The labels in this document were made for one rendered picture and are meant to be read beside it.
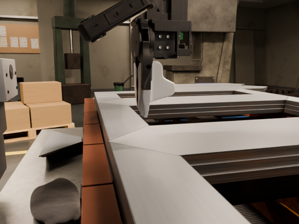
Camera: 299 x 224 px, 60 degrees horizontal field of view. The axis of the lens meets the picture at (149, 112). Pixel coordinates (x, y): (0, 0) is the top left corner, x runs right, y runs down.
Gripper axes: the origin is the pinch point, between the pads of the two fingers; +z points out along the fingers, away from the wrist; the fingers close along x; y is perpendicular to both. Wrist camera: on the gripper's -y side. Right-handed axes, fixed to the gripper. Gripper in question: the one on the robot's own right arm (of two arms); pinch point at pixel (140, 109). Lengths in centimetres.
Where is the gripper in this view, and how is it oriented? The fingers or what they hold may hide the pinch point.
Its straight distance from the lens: 42.9
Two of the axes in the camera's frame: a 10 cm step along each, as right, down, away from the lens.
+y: 9.7, -0.4, 2.3
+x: -2.4, -1.8, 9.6
